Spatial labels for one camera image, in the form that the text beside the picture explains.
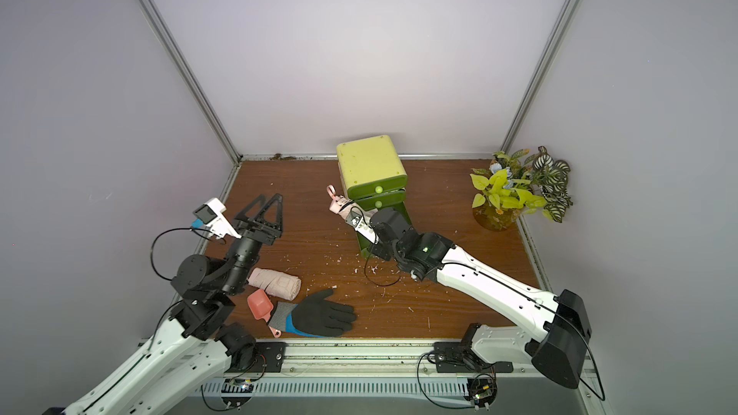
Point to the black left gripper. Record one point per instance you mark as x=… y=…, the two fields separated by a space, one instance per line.
x=257 y=231

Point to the dark green top drawer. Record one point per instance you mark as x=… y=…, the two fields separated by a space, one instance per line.
x=357 y=190

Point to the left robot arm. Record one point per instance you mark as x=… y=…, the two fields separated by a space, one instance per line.
x=194 y=341

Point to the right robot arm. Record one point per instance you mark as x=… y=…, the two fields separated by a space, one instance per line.
x=556 y=327

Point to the green pink drawer cabinet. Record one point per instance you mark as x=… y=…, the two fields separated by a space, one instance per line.
x=368 y=159

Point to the pink plastic scoop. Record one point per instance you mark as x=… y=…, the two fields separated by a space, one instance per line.
x=260 y=305

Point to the black blue work glove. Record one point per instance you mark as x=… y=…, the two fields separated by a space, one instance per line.
x=315 y=316

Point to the amber glass plant vase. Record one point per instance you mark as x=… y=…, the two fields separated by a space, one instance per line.
x=493 y=219

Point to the green artificial plant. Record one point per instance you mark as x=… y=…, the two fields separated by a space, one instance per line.
x=531 y=181

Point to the left small circuit board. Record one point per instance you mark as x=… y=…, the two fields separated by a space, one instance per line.
x=236 y=392

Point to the small circuit board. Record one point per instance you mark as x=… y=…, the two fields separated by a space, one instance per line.
x=482 y=391
x=236 y=392

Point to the right small circuit board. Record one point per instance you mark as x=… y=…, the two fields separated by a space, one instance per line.
x=482 y=391

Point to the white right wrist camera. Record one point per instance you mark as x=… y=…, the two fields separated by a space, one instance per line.
x=361 y=224

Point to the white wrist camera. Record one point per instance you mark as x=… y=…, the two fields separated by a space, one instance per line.
x=361 y=224
x=210 y=218

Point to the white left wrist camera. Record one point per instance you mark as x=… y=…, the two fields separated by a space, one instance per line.
x=210 y=218

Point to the aluminium front rail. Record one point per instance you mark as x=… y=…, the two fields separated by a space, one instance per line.
x=370 y=368

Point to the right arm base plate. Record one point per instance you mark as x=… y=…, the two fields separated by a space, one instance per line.
x=458 y=357

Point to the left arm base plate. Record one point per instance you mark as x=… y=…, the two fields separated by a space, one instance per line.
x=262 y=357

